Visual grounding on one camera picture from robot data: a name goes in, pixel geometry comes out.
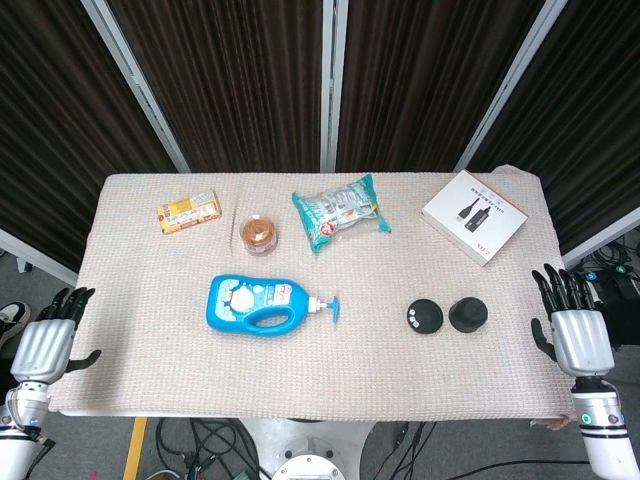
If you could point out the teal snack bag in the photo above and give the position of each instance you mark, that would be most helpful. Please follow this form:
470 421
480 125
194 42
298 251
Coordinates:
335 215

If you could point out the white cardboard product box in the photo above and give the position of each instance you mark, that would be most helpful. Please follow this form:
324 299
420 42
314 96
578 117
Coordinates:
475 215

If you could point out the grey partition base rail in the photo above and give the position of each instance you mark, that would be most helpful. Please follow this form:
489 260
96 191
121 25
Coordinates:
35 256
600 239

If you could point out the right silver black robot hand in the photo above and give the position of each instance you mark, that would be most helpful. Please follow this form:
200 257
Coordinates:
582 340

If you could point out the black round disc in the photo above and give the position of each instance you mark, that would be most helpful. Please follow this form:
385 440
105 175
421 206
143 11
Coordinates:
428 318

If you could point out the yellow biscuit pack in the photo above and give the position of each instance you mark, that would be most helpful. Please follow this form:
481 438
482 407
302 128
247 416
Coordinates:
190 212

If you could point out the beige waffle tablecloth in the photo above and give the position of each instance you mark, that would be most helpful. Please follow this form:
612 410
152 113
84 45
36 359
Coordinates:
350 360

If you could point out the grey partition frame post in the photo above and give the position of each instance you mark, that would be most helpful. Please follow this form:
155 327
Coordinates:
330 85
140 85
507 85

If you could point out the black white sneaker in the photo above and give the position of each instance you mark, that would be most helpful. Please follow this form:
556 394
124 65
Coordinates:
15 315

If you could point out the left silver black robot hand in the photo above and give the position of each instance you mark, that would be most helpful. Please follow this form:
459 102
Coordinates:
42 350

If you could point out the clear plastic cookie jar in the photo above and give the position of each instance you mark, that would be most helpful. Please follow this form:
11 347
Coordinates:
258 235

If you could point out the blue pump detergent bottle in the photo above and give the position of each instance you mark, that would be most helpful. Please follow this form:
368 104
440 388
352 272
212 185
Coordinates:
270 295

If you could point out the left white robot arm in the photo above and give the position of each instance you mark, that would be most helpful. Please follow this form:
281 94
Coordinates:
15 450

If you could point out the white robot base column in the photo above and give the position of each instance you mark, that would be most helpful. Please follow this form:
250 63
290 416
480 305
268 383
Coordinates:
305 445

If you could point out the dark brown pleated partition panel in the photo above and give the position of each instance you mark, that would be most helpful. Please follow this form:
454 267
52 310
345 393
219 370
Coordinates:
50 125
590 125
225 75
425 75

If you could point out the yellow floor tape strip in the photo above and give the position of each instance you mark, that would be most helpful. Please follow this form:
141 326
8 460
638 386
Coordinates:
135 450

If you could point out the black electronics box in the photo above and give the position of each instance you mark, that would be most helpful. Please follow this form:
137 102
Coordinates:
622 300

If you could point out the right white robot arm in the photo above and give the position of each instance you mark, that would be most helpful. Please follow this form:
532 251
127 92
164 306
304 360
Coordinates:
602 440

